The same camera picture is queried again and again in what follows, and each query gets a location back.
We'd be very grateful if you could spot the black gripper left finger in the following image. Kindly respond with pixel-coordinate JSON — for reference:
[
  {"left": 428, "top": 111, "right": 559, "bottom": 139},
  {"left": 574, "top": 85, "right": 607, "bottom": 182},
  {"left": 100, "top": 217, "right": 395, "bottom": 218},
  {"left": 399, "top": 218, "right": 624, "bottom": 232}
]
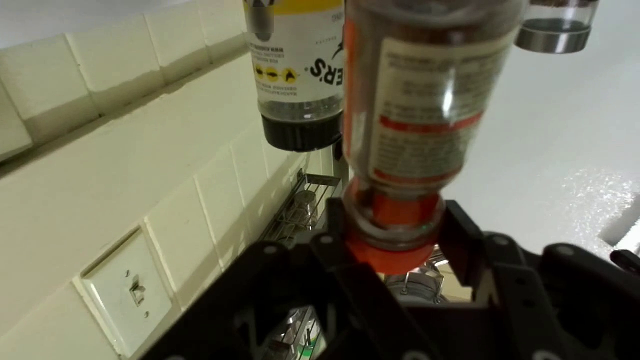
[{"left": 141, "top": 198, "right": 428, "bottom": 360}]

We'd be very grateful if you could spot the red capped spice bottle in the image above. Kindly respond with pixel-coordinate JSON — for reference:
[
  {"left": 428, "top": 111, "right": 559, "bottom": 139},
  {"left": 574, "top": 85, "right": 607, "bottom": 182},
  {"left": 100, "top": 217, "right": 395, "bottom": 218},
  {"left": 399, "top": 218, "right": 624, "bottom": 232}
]
[{"left": 341, "top": 0, "right": 528, "bottom": 277}]

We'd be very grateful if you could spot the tall black lid spice bottle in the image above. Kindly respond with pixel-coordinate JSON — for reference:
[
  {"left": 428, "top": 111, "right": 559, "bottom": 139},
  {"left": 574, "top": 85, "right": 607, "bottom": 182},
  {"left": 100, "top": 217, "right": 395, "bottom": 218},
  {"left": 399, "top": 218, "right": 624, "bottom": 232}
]
[{"left": 243, "top": 0, "right": 344, "bottom": 153}]

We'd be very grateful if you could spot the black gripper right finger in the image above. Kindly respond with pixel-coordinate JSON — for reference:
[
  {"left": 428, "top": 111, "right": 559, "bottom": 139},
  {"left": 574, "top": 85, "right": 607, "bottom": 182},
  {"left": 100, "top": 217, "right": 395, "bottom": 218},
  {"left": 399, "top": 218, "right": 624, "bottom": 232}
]
[{"left": 436, "top": 200, "right": 640, "bottom": 360}]

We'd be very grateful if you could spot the wall power outlet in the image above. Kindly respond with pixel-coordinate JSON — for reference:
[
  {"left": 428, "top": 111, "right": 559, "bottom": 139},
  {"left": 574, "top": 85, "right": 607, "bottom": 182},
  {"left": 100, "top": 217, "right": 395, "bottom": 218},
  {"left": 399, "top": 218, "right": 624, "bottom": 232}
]
[{"left": 73, "top": 226, "right": 172, "bottom": 360}]

